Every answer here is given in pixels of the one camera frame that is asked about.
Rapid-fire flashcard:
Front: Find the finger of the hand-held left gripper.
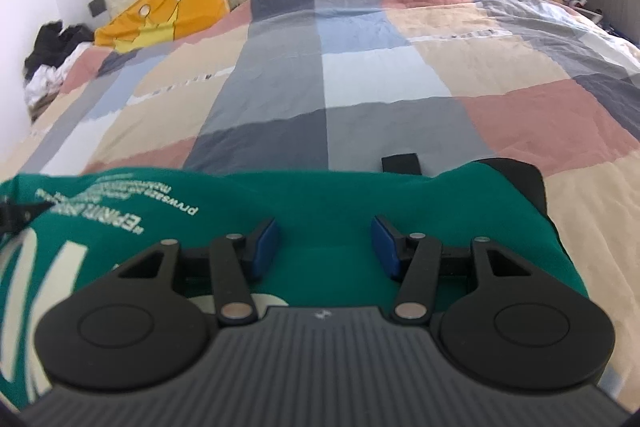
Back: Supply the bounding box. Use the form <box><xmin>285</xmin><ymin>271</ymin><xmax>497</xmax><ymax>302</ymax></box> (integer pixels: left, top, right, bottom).
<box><xmin>0</xmin><ymin>201</ymin><xmax>51</xmax><ymax>238</ymax></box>

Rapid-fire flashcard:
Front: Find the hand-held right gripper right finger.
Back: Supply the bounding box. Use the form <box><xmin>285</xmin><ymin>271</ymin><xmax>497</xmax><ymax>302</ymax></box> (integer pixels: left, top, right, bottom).
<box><xmin>371</xmin><ymin>215</ymin><xmax>534</xmax><ymax>324</ymax></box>

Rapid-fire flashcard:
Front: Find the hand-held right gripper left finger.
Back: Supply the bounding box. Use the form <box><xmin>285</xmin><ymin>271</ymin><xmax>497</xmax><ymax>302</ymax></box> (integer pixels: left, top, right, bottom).
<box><xmin>117</xmin><ymin>217</ymin><xmax>280</xmax><ymax>326</ymax></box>

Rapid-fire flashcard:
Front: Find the green jacket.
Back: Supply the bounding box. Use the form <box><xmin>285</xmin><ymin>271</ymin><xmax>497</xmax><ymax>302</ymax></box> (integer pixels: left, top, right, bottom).
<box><xmin>0</xmin><ymin>153</ymin><xmax>590</xmax><ymax>414</ymax></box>

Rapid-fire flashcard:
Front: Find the white clothes pile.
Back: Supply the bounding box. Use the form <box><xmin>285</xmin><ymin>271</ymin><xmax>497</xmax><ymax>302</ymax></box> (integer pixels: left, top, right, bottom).
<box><xmin>22</xmin><ymin>42</ymin><xmax>94</xmax><ymax>108</ymax></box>

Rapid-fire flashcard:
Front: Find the black clothes pile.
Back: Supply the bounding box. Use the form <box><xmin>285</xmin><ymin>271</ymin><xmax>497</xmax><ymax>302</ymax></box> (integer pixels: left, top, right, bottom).
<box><xmin>24</xmin><ymin>21</ymin><xmax>96</xmax><ymax>73</ymax></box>

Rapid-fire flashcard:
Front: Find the patchwork quilt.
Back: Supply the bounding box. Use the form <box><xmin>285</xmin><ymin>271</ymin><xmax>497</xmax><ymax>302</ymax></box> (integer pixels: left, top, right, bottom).
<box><xmin>0</xmin><ymin>0</ymin><xmax>640</xmax><ymax>404</ymax></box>

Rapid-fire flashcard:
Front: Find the yellow crown pillow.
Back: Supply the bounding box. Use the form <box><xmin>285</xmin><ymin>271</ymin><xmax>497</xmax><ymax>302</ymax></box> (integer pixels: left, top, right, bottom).
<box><xmin>94</xmin><ymin>0</ymin><xmax>231</xmax><ymax>54</ymax></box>

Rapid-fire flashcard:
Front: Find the white tablet device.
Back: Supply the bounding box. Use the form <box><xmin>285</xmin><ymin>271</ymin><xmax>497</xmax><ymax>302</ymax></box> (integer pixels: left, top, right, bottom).
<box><xmin>575</xmin><ymin>2</ymin><xmax>604</xmax><ymax>24</ymax></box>

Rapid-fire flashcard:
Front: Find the blue tray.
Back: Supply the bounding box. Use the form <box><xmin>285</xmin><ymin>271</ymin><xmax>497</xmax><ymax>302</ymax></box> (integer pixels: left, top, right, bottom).
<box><xmin>602</xmin><ymin>19</ymin><xmax>640</xmax><ymax>45</ymax></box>

